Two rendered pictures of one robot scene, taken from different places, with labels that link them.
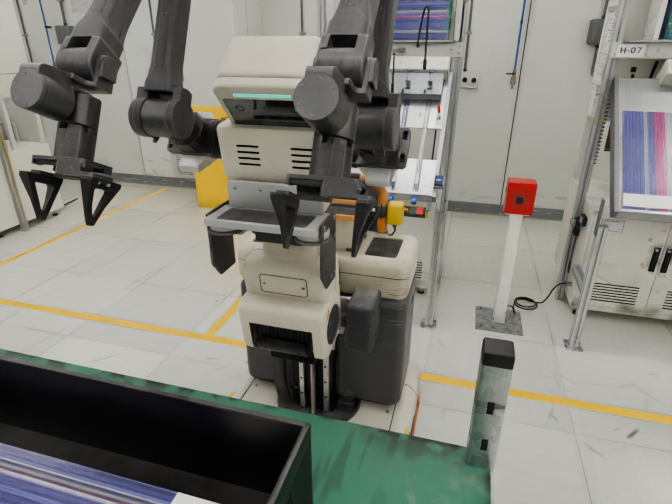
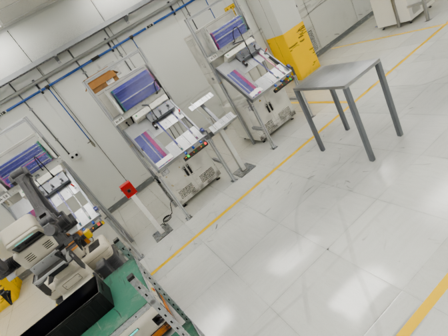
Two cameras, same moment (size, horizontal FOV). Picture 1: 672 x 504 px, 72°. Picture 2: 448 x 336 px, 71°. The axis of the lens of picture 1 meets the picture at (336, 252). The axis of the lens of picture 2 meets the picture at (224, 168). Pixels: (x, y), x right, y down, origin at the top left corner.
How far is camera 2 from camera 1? 138 cm
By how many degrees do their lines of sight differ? 30
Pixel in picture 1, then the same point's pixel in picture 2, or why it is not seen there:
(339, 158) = (63, 236)
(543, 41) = (91, 122)
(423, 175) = (88, 211)
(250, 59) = (12, 234)
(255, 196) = (43, 265)
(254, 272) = (60, 287)
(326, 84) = (49, 227)
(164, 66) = not seen: outside the picture
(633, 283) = (188, 183)
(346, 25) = (40, 212)
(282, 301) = (76, 286)
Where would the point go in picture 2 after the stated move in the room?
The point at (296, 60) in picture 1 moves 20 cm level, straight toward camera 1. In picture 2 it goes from (26, 224) to (34, 227)
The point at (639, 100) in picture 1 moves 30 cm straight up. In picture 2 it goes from (135, 132) to (120, 111)
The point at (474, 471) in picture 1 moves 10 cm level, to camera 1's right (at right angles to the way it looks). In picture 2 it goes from (131, 260) to (145, 247)
